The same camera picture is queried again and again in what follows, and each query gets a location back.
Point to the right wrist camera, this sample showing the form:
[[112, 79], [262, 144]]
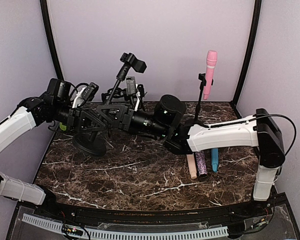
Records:
[[130, 81]]

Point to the beige microphone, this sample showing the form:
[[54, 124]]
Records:
[[191, 166]]

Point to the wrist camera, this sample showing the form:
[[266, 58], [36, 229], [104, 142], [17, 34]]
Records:
[[86, 94], [130, 81]]

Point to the black round-base stand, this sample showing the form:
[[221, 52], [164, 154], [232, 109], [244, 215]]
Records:
[[198, 100], [135, 95], [88, 142]]

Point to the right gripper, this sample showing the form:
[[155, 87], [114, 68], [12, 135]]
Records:
[[123, 124]]

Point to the white cable duct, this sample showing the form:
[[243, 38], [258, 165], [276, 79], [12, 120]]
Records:
[[124, 232]]

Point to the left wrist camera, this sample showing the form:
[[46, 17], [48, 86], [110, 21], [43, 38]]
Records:
[[86, 94]]

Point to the black frame post right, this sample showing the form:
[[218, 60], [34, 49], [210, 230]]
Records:
[[248, 52]]

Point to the blue microphone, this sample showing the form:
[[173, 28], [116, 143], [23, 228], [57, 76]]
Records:
[[215, 159]]

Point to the pink microphone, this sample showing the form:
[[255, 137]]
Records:
[[211, 61]]

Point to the green plate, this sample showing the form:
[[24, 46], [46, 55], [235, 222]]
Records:
[[62, 127]]

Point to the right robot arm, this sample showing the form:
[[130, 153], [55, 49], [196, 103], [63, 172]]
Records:
[[258, 130]]

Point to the black frame post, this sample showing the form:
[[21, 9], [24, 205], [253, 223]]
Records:
[[248, 52], [55, 52]]

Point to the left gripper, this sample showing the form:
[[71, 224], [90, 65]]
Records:
[[78, 119]]

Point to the black tripod mic stand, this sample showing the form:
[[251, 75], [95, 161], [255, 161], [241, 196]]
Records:
[[118, 93]]

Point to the black frame post left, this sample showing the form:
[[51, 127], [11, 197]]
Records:
[[55, 52]]

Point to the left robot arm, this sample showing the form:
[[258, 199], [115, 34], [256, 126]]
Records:
[[30, 113]]

